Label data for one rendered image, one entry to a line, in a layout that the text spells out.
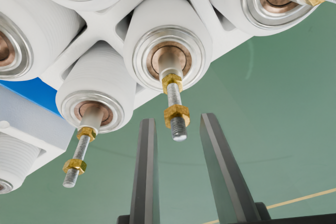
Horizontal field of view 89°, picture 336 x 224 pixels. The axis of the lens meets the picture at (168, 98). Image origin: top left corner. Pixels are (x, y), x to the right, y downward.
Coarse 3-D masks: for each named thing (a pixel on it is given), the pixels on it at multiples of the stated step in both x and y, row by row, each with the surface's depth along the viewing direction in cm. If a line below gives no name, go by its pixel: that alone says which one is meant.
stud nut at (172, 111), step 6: (168, 108) 12; (174, 108) 11; (180, 108) 11; (186, 108) 12; (168, 114) 11; (174, 114) 11; (180, 114) 11; (186, 114) 11; (168, 120) 12; (186, 120) 12; (168, 126) 12
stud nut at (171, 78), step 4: (168, 76) 14; (172, 76) 14; (176, 76) 14; (180, 76) 15; (164, 80) 14; (168, 80) 14; (172, 80) 14; (176, 80) 14; (180, 80) 14; (164, 84) 14; (180, 84) 14; (164, 88) 15; (180, 88) 15; (164, 92) 15
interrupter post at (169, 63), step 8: (160, 56) 17; (168, 56) 16; (176, 56) 17; (160, 64) 16; (168, 64) 15; (176, 64) 16; (160, 72) 15; (168, 72) 15; (176, 72) 15; (160, 80) 16
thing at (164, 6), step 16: (144, 0) 21; (160, 0) 18; (176, 0) 19; (144, 16) 16; (160, 16) 15; (176, 16) 15; (192, 16) 16; (128, 32) 16; (144, 32) 16; (208, 32) 17; (128, 48) 17; (208, 48) 17; (128, 64) 18; (208, 64) 19
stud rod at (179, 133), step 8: (168, 88) 14; (176, 88) 14; (168, 96) 13; (176, 96) 13; (168, 104) 13; (176, 120) 11; (184, 120) 12; (176, 128) 11; (184, 128) 11; (176, 136) 11; (184, 136) 11
